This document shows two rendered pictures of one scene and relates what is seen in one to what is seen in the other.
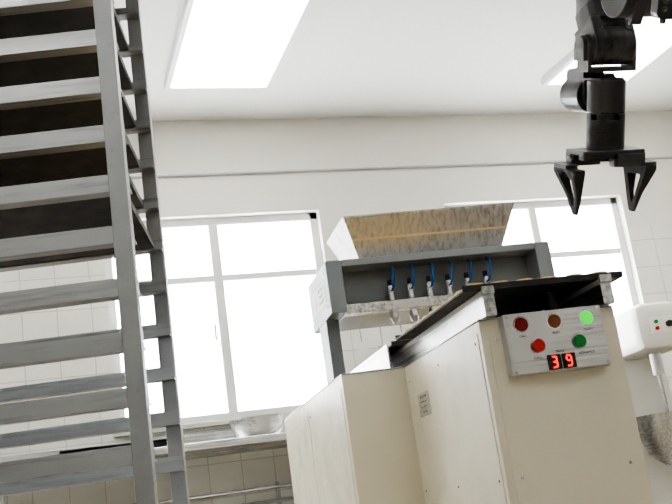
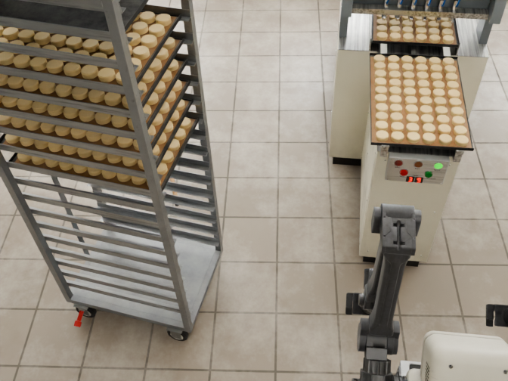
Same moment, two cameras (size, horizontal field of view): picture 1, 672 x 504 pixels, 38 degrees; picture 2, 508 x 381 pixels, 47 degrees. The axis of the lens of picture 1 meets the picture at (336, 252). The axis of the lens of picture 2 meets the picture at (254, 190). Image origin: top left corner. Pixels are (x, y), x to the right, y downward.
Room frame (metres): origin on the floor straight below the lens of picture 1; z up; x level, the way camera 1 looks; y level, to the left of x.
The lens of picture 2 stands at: (0.45, -0.47, 2.57)
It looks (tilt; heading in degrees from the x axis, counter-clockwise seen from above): 49 degrees down; 22
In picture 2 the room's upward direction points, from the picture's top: 3 degrees counter-clockwise
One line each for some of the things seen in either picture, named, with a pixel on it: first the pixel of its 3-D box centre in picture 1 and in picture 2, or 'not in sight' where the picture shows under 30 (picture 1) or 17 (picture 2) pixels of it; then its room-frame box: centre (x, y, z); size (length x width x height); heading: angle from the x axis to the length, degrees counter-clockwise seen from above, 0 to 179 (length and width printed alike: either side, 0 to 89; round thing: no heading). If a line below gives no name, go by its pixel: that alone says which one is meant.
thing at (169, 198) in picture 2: not in sight; (149, 194); (1.94, 0.68, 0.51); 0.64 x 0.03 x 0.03; 94
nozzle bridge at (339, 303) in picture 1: (433, 315); (416, 3); (3.09, -0.28, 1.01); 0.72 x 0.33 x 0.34; 102
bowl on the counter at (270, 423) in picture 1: (258, 429); not in sight; (5.66, 0.58, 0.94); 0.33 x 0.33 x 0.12
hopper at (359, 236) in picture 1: (421, 243); not in sight; (3.09, -0.28, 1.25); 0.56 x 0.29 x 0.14; 102
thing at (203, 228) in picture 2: not in sight; (155, 218); (1.94, 0.68, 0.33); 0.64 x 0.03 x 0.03; 94
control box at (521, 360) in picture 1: (554, 340); (416, 168); (2.24, -0.47, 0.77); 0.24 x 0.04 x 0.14; 102
